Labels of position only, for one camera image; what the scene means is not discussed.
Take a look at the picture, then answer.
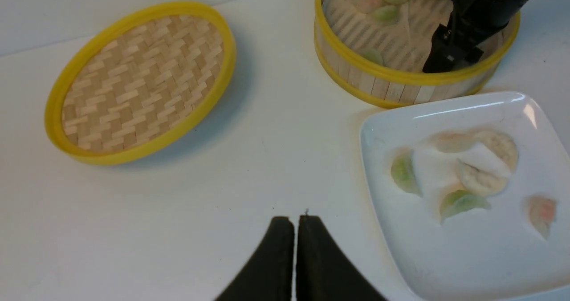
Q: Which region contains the yellow-rimmed woven bamboo lid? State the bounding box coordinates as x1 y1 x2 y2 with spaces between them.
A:
44 1 237 166

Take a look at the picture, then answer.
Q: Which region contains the green dumpling on plate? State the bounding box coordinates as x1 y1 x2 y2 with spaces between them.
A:
439 190 491 224
390 149 423 197

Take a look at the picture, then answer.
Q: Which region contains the pink dumpling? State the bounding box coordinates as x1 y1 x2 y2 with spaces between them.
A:
528 195 558 240
431 132 478 153
354 0 383 14

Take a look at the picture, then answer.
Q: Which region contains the pink dumpling in steamer back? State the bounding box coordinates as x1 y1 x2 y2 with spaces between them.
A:
354 0 383 14

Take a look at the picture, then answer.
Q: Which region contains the green dumpling on plate left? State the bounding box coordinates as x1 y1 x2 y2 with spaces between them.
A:
390 149 423 197

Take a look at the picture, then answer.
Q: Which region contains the green dumpling on plate bottom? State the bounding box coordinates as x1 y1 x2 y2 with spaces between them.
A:
439 190 491 224

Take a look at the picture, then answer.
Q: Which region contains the white dumpling on plate right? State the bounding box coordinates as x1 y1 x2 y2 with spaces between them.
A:
473 129 519 172

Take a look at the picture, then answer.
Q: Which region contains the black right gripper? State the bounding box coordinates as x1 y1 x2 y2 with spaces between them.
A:
422 0 529 73

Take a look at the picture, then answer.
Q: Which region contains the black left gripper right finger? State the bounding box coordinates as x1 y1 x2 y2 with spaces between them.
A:
296 215 386 301

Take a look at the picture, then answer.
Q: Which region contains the white dumpling on plate centre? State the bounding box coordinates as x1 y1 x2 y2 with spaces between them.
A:
456 160 509 197

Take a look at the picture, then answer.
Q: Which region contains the white square ceramic plate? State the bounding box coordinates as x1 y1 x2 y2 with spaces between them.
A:
360 92 569 301

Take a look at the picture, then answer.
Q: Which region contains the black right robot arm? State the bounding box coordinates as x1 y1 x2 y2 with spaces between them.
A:
422 0 529 73

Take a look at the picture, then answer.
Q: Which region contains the white paper steamer liner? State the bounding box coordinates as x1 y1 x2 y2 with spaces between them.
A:
320 0 452 72

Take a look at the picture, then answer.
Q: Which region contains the white dumpling on plate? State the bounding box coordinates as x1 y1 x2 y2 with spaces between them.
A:
473 129 519 172
456 160 509 197

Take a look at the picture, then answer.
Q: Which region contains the green dumpling in steamer mid-left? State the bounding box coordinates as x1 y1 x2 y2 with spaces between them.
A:
371 5 401 26

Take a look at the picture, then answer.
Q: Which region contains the yellow-rimmed bamboo steamer basket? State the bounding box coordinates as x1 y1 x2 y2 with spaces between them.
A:
315 0 521 108

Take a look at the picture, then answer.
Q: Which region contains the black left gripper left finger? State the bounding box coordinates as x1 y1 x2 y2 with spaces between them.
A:
216 216 295 301

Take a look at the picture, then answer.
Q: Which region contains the green dumpling in steamer front-left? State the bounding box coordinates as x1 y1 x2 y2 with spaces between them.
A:
358 48 383 66

